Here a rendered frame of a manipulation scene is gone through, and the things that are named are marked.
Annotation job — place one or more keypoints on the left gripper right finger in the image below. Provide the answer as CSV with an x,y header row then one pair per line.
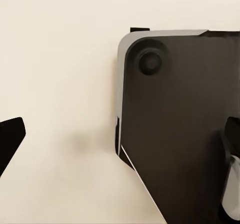
x,y
232,133

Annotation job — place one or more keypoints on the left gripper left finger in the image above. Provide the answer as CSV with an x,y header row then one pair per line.
x,y
12,133

